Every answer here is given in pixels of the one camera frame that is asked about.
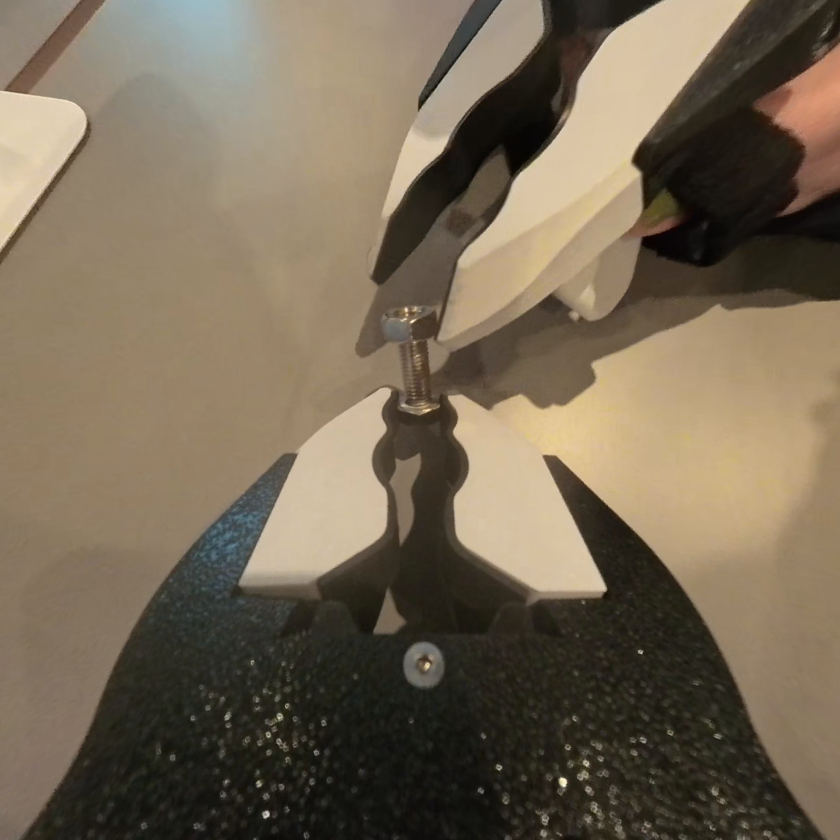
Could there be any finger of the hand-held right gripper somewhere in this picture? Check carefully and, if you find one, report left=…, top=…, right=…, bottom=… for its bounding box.
left=435, top=0, right=757, bottom=345
left=367, top=0, right=551, bottom=284

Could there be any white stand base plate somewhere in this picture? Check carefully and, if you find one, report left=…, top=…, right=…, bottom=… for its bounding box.
left=0, top=92, right=88, bottom=260

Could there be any steel hex bolt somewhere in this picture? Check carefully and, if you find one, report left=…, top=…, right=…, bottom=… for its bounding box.
left=394, top=336, right=445, bottom=422

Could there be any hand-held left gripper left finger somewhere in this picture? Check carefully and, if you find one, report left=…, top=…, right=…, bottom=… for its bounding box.
left=238, top=387, right=403, bottom=627

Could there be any steel bolt with nut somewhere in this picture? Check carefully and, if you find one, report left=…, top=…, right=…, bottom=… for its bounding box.
left=381, top=305, right=442, bottom=343

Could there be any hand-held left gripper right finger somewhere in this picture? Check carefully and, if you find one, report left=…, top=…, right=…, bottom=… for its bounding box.
left=435, top=392, right=607, bottom=632

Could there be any person's right hand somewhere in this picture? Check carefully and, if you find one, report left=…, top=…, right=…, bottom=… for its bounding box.
left=761, top=66, right=840, bottom=216

